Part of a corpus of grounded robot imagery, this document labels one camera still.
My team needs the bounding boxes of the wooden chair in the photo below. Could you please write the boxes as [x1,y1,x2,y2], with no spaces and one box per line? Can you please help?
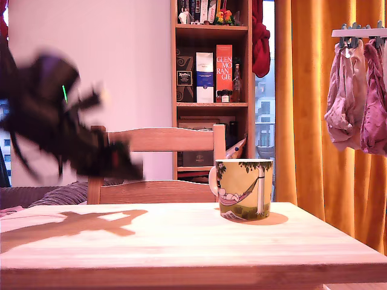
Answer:
[86,124,226,205]

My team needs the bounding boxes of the black gift box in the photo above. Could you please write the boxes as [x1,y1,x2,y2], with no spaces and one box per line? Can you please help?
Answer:
[181,150,214,168]

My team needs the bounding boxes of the dark purple sofa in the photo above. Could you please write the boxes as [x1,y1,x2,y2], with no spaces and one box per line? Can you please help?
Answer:
[0,186,40,210]

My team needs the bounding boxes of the dark patterned whisky box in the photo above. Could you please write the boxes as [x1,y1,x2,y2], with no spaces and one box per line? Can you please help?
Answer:
[176,48,194,103]

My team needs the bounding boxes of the dark slanted pole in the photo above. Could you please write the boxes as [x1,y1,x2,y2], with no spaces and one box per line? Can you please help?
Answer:
[0,147,11,187]

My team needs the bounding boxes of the wooden bookshelf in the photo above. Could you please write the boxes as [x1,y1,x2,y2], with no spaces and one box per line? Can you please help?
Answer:
[170,0,253,184]

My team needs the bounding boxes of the pink cloth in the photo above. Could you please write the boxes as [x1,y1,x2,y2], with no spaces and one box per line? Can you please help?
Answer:
[0,205,24,218]

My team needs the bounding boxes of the patterned paper cone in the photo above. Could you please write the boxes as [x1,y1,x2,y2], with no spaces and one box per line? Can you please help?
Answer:
[225,137,247,160]

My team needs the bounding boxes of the white and blue whisky box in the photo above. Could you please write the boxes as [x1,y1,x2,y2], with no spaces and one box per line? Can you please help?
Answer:
[195,52,214,103]

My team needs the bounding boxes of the yellow illustrated hammock mug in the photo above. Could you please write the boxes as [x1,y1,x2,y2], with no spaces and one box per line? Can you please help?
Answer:
[207,158,274,223]

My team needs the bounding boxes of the red whisky box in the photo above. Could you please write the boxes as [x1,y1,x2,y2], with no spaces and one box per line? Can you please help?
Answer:
[215,45,233,103]

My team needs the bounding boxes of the clear glass bottle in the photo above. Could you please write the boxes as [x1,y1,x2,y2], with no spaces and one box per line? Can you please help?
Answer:
[232,63,242,103]

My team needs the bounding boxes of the white figurine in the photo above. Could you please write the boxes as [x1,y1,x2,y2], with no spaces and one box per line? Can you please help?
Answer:
[177,8,194,25]

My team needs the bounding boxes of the white book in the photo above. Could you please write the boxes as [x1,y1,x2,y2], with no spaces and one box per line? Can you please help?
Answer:
[199,0,209,24]

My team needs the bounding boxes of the knotted red cloth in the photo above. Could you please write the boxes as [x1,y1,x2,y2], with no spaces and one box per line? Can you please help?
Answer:
[251,0,271,79]

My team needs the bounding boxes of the red cloth at window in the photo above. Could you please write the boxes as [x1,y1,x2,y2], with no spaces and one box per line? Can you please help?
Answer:
[0,0,9,39]

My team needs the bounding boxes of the colourful parrot figurine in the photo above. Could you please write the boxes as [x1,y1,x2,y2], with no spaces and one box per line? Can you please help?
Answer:
[212,8,235,25]

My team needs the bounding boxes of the orange curtain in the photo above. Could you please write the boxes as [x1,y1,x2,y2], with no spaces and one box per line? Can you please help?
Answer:
[274,0,387,256]

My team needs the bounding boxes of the pale pink hanging garment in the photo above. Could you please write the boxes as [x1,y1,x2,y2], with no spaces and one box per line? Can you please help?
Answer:
[324,39,368,152]

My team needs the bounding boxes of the magenta hanging garment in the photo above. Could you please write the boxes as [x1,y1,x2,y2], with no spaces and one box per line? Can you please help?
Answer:
[359,38,387,156]

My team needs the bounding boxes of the white drying rack with pegs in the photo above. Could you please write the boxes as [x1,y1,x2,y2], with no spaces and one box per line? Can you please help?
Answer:
[331,21,387,49]

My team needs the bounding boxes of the purple corduroy cushion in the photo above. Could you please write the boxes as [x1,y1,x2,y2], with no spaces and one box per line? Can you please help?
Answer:
[28,178,125,208]

